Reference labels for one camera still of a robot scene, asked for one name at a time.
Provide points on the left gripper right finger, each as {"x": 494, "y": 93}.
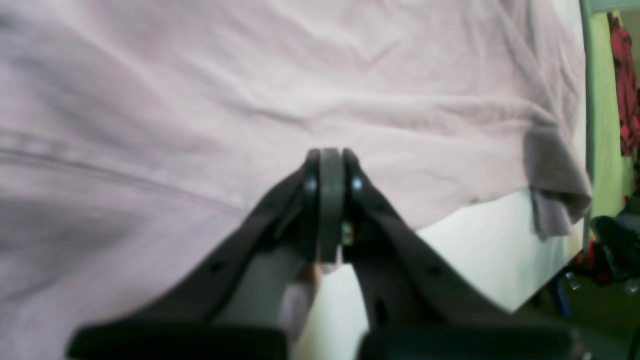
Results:
{"x": 418, "y": 307}

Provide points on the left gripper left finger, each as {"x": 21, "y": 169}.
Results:
{"x": 227, "y": 308}

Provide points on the mauve pink t-shirt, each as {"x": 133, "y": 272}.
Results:
{"x": 136, "y": 134}

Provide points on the red cloth in background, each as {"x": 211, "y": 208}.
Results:
{"x": 626, "y": 83}

